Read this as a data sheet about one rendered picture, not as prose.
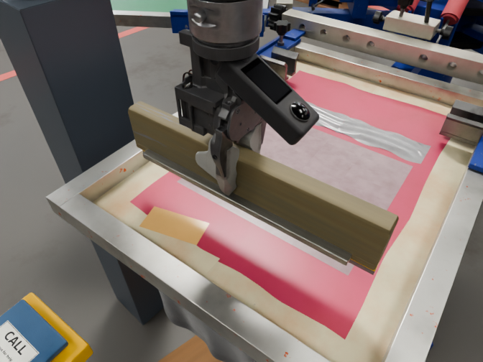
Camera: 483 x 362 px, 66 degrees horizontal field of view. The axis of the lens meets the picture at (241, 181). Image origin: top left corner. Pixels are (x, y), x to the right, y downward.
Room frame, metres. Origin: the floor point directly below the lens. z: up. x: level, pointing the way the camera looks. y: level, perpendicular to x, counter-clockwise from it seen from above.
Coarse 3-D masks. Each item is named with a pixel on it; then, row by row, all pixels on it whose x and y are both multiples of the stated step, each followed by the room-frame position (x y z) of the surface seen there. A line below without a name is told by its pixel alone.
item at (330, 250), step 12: (144, 156) 0.45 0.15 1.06; (156, 156) 0.45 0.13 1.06; (168, 168) 0.42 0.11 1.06; (180, 168) 0.42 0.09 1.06; (192, 180) 0.40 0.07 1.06; (204, 180) 0.39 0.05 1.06; (216, 192) 0.37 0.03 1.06; (240, 204) 0.35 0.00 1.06; (252, 204) 0.35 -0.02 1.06; (264, 216) 0.32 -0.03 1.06; (276, 216) 0.32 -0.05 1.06; (276, 228) 0.31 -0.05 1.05; (288, 228) 0.30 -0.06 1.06; (300, 228) 0.30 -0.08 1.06; (300, 240) 0.29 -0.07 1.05; (312, 240) 0.29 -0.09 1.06; (324, 240) 0.29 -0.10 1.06; (324, 252) 0.27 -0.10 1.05; (336, 252) 0.27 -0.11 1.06; (348, 252) 0.27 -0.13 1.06
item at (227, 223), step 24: (312, 96) 0.80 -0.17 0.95; (336, 96) 0.80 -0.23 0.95; (360, 96) 0.80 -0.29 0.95; (264, 144) 0.61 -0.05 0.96; (288, 144) 0.61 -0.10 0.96; (312, 144) 0.61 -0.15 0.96; (144, 192) 0.47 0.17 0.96; (168, 192) 0.47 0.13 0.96; (192, 192) 0.47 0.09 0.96; (192, 216) 0.42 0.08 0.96; (216, 216) 0.42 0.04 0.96; (240, 216) 0.42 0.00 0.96; (216, 240) 0.37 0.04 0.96
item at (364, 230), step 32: (160, 128) 0.44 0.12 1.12; (192, 160) 0.41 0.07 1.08; (256, 160) 0.36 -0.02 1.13; (256, 192) 0.35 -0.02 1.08; (288, 192) 0.32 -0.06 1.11; (320, 192) 0.30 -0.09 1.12; (320, 224) 0.29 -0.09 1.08; (352, 224) 0.27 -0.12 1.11; (384, 224) 0.26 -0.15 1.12; (352, 256) 0.26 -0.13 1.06
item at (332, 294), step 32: (384, 128) 0.67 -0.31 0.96; (416, 128) 0.67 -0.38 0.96; (320, 160) 0.56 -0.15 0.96; (352, 160) 0.56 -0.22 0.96; (384, 160) 0.56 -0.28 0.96; (352, 192) 0.47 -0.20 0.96; (384, 192) 0.47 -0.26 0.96; (416, 192) 0.47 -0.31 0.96; (256, 224) 0.40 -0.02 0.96; (224, 256) 0.34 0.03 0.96; (256, 256) 0.34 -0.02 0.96; (288, 256) 0.34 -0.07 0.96; (320, 256) 0.34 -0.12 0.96; (384, 256) 0.34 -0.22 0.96; (288, 288) 0.28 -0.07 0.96; (320, 288) 0.28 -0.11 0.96; (352, 288) 0.28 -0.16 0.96; (320, 320) 0.23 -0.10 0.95; (352, 320) 0.23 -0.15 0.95
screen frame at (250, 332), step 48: (432, 96) 0.79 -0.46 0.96; (480, 96) 0.74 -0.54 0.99; (96, 192) 0.46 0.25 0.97; (480, 192) 0.44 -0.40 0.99; (96, 240) 0.36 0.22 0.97; (144, 240) 0.34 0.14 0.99; (192, 288) 0.26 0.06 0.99; (432, 288) 0.26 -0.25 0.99; (240, 336) 0.20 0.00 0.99; (288, 336) 0.20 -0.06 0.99; (432, 336) 0.20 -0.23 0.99
